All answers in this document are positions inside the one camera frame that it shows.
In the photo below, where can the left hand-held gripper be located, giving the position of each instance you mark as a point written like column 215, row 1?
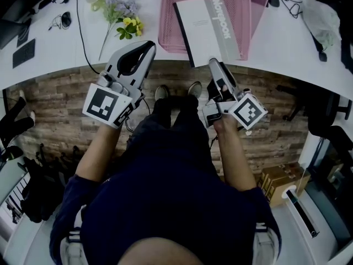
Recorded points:
column 102, row 103

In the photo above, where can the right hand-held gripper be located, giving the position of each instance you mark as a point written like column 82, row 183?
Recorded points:
column 246, row 110

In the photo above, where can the white grey book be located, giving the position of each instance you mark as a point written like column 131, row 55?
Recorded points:
column 204, row 26

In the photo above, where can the pink mesh tray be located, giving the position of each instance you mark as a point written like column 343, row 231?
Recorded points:
column 171, row 23

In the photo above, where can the person's left forearm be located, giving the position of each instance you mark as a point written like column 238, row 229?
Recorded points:
column 96, row 153

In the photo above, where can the person's right forearm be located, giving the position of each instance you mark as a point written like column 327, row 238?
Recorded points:
column 234, row 159

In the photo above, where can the person's right hand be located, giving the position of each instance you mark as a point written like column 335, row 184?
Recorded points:
column 225, row 88

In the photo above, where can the person's right shoe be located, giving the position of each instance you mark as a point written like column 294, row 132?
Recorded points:
column 195, row 89

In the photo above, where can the person's shoe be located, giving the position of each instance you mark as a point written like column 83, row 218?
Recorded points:
column 195, row 89
column 162, row 92

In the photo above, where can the person's left shoe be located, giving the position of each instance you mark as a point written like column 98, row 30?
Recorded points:
column 162, row 92

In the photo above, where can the artificial flower bunch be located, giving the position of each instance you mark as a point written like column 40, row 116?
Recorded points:
column 121, row 7

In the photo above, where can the person's dark trousers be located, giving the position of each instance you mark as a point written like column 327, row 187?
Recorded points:
column 171, row 126

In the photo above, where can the black perforated pad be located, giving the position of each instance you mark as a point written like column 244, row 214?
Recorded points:
column 24, row 53

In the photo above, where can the small black desk object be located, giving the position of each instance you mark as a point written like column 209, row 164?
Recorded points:
column 323, row 57

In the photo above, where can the black office chair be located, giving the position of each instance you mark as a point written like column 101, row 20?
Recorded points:
column 325, row 112

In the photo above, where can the brown cardboard box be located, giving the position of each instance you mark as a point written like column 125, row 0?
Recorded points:
column 278, row 181

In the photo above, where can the white plastic bag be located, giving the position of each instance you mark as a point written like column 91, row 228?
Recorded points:
column 321, row 21

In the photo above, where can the row of black monitors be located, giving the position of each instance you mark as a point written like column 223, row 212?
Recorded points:
column 11, row 29

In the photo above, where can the person's navy shirt torso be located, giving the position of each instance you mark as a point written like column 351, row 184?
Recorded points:
column 171, row 197

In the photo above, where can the black backpack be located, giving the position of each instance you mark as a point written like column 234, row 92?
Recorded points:
column 41, row 186

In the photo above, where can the white tower appliance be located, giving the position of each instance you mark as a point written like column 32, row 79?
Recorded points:
column 300, row 211

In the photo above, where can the person's head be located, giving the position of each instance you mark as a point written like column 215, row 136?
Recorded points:
column 165, row 254

